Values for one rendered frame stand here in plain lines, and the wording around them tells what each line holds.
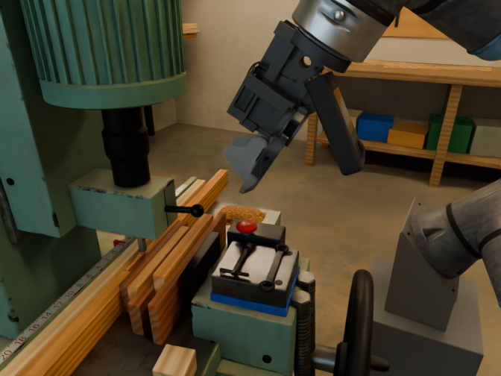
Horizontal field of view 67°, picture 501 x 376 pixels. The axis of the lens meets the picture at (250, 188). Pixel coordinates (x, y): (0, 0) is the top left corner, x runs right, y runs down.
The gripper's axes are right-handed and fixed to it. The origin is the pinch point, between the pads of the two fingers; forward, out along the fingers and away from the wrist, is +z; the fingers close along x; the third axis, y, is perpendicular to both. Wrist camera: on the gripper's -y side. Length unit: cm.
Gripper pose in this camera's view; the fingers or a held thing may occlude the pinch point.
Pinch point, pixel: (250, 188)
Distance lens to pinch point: 50.4
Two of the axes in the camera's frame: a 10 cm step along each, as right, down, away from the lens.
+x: -2.9, 4.2, -8.6
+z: -4.8, 7.1, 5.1
